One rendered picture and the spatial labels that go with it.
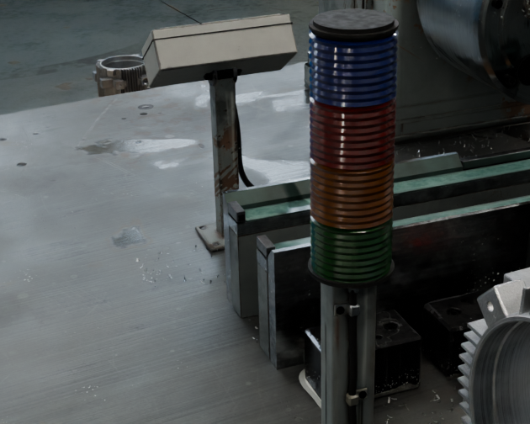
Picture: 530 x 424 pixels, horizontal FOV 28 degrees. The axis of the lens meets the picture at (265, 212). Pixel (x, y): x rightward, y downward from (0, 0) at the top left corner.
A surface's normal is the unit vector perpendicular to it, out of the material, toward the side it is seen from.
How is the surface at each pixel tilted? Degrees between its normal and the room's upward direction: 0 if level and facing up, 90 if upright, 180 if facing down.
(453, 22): 96
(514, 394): 77
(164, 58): 57
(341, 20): 0
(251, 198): 45
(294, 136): 0
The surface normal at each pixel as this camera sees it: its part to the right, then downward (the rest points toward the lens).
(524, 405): 0.38, 0.03
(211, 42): 0.28, -0.18
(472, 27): -0.93, 0.20
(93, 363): -0.03, -0.91
